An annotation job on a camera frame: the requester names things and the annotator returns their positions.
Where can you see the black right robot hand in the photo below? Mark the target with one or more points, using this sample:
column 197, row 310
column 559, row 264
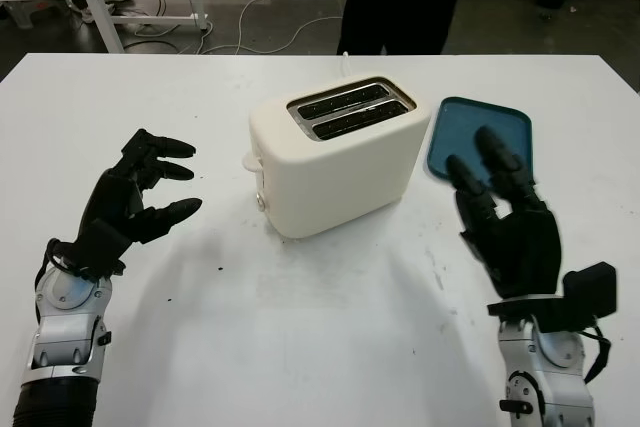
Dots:
column 520, row 242

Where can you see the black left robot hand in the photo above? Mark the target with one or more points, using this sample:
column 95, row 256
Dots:
column 110, row 202

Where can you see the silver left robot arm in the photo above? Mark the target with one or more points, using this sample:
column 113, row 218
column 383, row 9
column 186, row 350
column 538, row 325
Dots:
column 60, row 327

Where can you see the white two-slot toaster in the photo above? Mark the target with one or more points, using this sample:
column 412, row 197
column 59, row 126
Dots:
column 340, row 182

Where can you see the blue plastic tray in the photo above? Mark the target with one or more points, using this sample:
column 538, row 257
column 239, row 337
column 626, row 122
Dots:
column 460, row 132

